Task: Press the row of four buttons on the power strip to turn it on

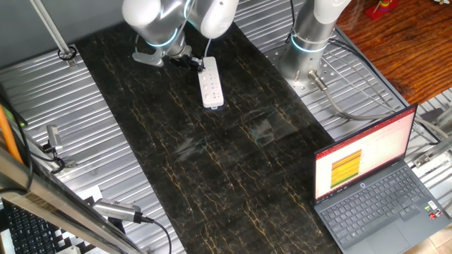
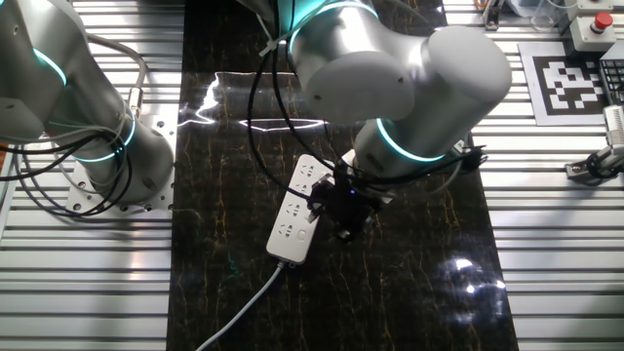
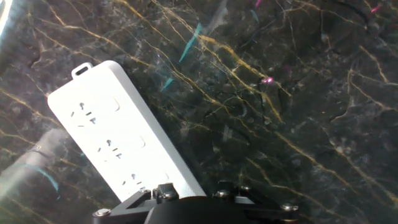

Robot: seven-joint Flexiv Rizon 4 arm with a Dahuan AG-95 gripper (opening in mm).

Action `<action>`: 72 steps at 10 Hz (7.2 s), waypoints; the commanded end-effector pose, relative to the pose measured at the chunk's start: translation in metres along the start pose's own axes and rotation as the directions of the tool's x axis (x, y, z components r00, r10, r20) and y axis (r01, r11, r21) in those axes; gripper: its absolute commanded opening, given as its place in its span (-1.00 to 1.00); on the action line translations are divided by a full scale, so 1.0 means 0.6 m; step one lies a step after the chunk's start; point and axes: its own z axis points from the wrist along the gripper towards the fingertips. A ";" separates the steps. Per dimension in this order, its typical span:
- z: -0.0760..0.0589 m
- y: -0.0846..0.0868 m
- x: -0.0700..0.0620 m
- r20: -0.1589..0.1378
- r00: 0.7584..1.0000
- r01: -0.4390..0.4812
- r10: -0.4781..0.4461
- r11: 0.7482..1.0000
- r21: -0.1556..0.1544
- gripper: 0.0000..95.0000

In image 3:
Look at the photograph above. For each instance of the white power strip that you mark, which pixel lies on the white power strip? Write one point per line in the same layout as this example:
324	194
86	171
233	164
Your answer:
118	133

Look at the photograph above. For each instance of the black marble pattern mat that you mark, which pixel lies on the black marble pattern mat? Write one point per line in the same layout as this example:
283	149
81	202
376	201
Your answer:
280	93

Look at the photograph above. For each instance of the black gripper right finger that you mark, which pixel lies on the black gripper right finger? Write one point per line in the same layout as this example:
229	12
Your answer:
270	213

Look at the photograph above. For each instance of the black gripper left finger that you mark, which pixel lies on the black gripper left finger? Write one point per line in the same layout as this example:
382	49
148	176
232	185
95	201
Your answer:
130	210

